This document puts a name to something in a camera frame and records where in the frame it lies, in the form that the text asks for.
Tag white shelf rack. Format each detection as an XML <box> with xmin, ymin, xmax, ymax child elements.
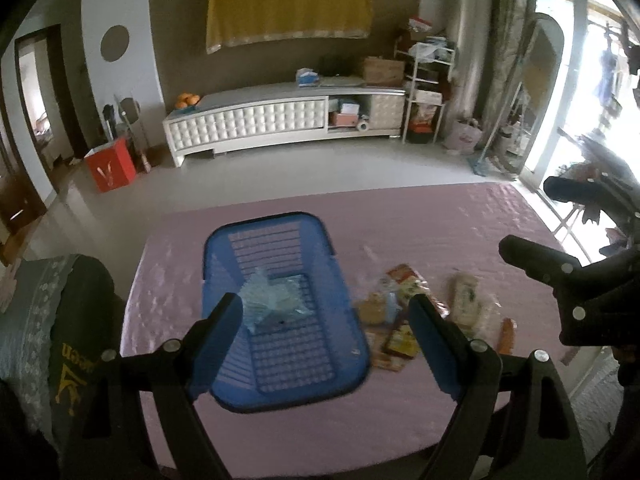
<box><xmin>395</xmin><ymin>35</ymin><xmax>458</xmax><ymax>146</ymax></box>

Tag hanging clothes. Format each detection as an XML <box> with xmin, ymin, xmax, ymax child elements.
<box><xmin>595</xmin><ymin>20</ymin><xmax>640</xmax><ymax>126</ymax></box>

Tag red sausage stick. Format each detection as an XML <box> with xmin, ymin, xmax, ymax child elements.
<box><xmin>499</xmin><ymin>317</ymin><xmax>517</xmax><ymax>353</ymax></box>

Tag grey patterned curtain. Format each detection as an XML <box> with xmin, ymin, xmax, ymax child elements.
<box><xmin>482</xmin><ymin>0</ymin><xmax>538</xmax><ymax>161</ymax></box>

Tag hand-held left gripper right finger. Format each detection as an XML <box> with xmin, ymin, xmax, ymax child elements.
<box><xmin>407</xmin><ymin>292</ymin><xmax>588</xmax><ymax>480</ymax></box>

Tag dark red yellow snack packet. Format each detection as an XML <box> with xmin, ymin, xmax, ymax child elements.
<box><xmin>382</xmin><ymin>322</ymin><xmax>420</xmax><ymax>360</ymax></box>

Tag yellow hanging cloth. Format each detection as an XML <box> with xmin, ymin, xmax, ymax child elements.
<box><xmin>206</xmin><ymin>0</ymin><xmax>373</xmax><ymax>55</ymax></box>

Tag grey patterned chair cover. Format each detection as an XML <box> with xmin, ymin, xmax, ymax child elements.
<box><xmin>0</xmin><ymin>255</ymin><xmax>81</xmax><ymax>411</ymax></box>

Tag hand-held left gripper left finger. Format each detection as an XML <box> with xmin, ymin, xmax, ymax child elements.
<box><xmin>70</xmin><ymin>292</ymin><xmax>246</xmax><ymax>480</ymax></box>

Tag pink printed bag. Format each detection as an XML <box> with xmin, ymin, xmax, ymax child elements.
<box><xmin>445</xmin><ymin>117</ymin><xmax>483</xmax><ymax>155</ymax></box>

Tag clear pale green snack packet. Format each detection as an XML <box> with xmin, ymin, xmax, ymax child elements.
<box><xmin>447</xmin><ymin>272</ymin><xmax>501</xmax><ymax>338</ymax></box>

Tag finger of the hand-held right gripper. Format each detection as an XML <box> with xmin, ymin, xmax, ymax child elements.
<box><xmin>500</xmin><ymin>234</ymin><xmax>618</xmax><ymax>347</ymax></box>
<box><xmin>543</xmin><ymin>172</ymin><xmax>640</xmax><ymax>233</ymax></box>

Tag red gift box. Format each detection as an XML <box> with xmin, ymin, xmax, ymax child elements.
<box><xmin>83</xmin><ymin>138</ymin><xmax>137</xmax><ymax>193</ymax></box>

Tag large red white snack packet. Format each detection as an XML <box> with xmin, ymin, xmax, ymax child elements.
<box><xmin>385</xmin><ymin>263</ymin><xmax>432</xmax><ymax>301</ymax></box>

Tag clear plastic snack bag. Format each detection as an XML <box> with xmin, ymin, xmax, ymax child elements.
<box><xmin>240</xmin><ymin>267</ymin><xmax>316</xmax><ymax>333</ymax></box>

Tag dark wooden door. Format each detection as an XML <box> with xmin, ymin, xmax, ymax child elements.
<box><xmin>0</xmin><ymin>105</ymin><xmax>48</xmax><ymax>241</ymax></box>

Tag round brown wall disc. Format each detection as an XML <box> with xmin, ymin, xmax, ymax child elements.
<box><xmin>100</xmin><ymin>25</ymin><xmax>130</xmax><ymax>62</ymax></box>

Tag blue plastic basket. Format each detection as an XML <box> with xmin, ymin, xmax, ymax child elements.
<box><xmin>201</xmin><ymin>211</ymin><xmax>372</xmax><ymax>413</ymax></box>

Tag brown cardboard box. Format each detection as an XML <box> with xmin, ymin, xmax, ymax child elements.
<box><xmin>361</xmin><ymin>56</ymin><xmax>405</xmax><ymax>86</ymax></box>

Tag white tufted media cabinet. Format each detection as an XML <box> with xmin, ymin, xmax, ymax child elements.
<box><xmin>162</xmin><ymin>85</ymin><xmax>407</xmax><ymax>168</ymax></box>

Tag small tan snack packet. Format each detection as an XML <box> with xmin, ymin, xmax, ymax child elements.
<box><xmin>359</xmin><ymin>294</ymin><xmax>387</xmax><ymax>326</ymax></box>

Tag orange snack packet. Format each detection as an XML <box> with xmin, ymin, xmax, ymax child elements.
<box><xmin>370</xmin><ymin>332</ymin><xmax>408</xmax><ymax>373</ymax></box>

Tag silver tower air conditioner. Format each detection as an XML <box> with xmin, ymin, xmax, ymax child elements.
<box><xmin>446</xmin><ymin>0</ymin><xmax>493</xmax><ymax>126</ymax></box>

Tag mop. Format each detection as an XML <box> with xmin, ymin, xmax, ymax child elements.
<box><xmin>467</xmin><ymin>52</ymin><xmax>531</xmax><ymax>176</ymax></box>

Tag arched standing mirror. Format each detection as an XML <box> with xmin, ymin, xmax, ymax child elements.
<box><xmin>492</xmin><ymin>12</ymin><xmax>566</xmax><ymax>176</ymax></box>

